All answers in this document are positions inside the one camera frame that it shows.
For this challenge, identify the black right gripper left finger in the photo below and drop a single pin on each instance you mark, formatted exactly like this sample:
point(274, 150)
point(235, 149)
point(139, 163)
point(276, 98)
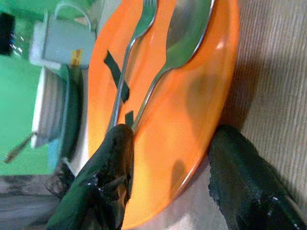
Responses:
point(103, 182)

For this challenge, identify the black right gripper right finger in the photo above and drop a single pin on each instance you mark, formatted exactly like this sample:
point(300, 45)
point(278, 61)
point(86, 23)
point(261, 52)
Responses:
point(249, 189)

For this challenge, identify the orange plate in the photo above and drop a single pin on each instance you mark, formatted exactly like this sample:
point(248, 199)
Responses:
point(182, 115)

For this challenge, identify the silver metal spoon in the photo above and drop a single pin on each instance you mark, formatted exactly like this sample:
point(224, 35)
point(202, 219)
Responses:
point(187, 43)

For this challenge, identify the silver metal fork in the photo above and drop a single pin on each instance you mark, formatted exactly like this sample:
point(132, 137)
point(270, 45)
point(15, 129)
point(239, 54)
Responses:
point(142, 26)

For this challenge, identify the short black tape piece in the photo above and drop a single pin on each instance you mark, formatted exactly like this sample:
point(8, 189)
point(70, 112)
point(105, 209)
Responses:
point(129, 118)

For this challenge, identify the white ribbed container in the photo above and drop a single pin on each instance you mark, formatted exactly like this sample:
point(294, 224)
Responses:
point(48, 105)

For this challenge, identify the long black tape strip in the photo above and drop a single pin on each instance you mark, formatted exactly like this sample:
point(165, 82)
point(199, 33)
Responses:
point(117, 77)

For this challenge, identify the grey mug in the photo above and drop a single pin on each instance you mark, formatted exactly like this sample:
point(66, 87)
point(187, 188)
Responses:
point(69, 45)

